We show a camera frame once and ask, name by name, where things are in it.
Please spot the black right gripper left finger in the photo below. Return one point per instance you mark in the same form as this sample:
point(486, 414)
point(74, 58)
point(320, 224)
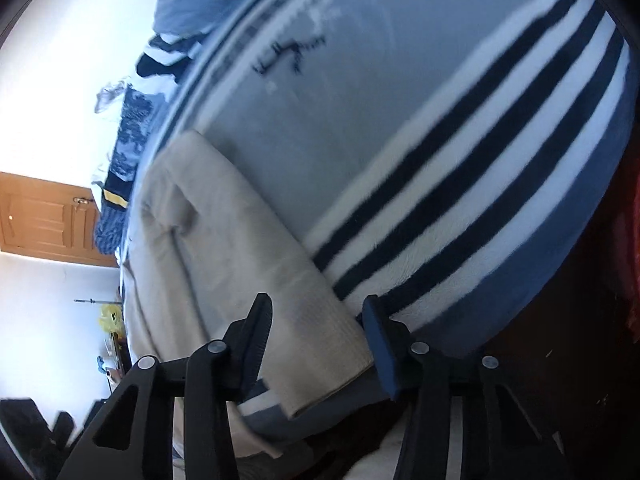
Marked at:
point(131, 435)

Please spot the yellow plastic bag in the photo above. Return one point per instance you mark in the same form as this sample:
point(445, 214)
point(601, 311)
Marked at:
point(111, 320)

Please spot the beige knit sweater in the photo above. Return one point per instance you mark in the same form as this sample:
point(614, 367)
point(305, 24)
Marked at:
point(205, 245)

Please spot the rolled blue patterned quilt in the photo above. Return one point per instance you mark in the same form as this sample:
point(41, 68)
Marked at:
point(180, 28)

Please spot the red plastic bag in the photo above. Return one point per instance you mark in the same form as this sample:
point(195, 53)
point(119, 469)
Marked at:
point(626, 243)

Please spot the wooden door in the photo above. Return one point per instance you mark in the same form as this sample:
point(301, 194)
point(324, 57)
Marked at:
point(49, 220)

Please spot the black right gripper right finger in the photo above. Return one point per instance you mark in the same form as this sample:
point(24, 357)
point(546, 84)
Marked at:
point(464, 420)

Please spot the blue striped bed blanket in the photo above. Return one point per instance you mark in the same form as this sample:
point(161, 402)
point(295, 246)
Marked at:
point(442, 155)

